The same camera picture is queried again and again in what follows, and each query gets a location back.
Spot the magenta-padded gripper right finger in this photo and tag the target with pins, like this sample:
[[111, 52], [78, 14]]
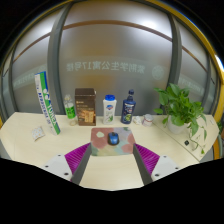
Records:
[[148, 161]]

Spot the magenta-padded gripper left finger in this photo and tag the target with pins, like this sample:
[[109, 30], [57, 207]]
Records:
[[77, 160]]

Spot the blue computer mouse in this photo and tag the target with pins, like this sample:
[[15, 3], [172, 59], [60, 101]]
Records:
[[113, 139]]

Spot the floral print mouse pad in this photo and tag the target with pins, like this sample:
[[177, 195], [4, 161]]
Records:
[[100, 140]]

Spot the small white crumpled object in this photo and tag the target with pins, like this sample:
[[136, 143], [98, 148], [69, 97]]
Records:
[[137, 120]]

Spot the small white packet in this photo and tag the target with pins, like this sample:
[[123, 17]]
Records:
[[38, 133]]

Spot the clear bottle with green label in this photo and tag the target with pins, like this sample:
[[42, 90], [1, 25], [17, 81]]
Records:
[[70, 110]]

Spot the brown cardboard box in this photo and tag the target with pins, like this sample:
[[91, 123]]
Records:
[[85, 106]]

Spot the green plant in white pot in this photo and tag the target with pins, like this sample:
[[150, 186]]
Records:
[[176, 113]]

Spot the dark blue pump bottle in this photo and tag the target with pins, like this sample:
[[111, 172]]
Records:
[[128, 108]]

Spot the white bottle with blue cap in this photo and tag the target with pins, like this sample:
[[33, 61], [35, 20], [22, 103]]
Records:
[[109, 111]]

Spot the white green shuttlecock tube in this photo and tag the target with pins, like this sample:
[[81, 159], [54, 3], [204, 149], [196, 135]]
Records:
[[46, 101]]

